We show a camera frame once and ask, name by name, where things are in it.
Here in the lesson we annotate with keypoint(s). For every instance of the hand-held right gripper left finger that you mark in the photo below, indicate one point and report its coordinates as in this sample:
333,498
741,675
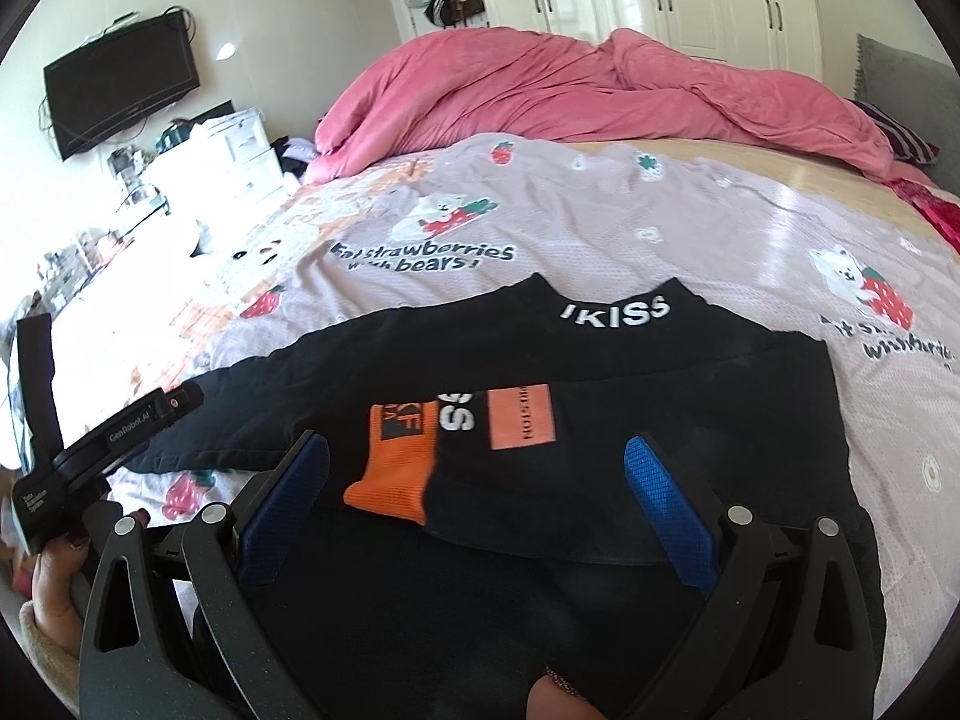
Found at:
289,499

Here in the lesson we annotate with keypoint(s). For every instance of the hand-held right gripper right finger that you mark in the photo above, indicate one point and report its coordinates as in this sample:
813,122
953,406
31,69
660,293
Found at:
667,514

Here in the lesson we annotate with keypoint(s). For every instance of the black sock orange patch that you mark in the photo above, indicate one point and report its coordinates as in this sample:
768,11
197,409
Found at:
600,465

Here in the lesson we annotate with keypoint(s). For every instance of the black sock white lettering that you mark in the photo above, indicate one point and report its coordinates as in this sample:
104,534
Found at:
420,352

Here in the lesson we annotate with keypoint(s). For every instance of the person's left forearm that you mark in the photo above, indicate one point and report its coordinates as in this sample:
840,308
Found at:
37,641

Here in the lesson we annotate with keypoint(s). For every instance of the dark clothes heap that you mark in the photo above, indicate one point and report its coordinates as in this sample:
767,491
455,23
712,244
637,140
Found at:
292,154

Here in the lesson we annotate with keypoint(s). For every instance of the person's left hand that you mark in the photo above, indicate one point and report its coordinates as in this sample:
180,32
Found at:
56,592

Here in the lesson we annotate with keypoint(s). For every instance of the person's right hand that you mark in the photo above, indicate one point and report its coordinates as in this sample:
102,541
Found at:
559,699

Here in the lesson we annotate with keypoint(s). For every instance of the cluttered white desk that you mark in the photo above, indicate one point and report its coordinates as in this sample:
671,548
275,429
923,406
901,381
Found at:
90,262

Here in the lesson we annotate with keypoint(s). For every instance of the printed strawberry bear bed sheet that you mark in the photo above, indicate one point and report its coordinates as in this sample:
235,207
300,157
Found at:
600,217

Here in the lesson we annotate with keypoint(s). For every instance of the white drawer unit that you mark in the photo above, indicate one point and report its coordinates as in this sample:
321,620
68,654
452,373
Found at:
240,157

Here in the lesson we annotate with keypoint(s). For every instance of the beige mattress pad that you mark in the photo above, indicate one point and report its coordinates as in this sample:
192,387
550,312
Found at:
810,157

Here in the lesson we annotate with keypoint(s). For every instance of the red cloth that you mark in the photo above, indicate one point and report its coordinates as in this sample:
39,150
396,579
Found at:
930,210

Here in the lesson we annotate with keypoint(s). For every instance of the pink duvet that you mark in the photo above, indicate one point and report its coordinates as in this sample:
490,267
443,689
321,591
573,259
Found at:
525,90

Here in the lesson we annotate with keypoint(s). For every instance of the striped purple pillow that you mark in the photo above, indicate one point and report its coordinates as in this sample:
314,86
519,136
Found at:
900,131

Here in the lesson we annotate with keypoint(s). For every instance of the grey quilted headboard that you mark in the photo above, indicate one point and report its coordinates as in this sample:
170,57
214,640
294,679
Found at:
907,82

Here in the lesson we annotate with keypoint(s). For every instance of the black wall television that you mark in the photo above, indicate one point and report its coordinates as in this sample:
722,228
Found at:
120,82

